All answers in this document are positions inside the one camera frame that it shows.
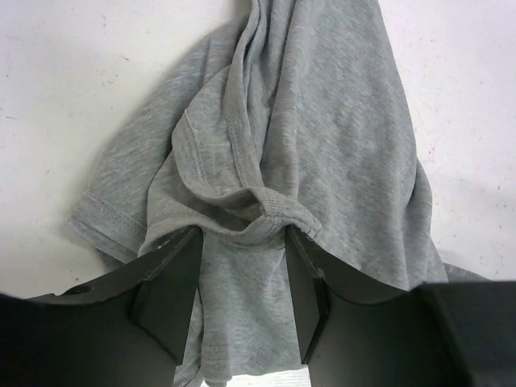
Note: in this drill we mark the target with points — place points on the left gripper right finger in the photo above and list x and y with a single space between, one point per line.
356 331

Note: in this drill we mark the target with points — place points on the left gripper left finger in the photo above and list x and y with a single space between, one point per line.
126 328

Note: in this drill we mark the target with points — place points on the grey tank top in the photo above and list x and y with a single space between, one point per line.
292 115

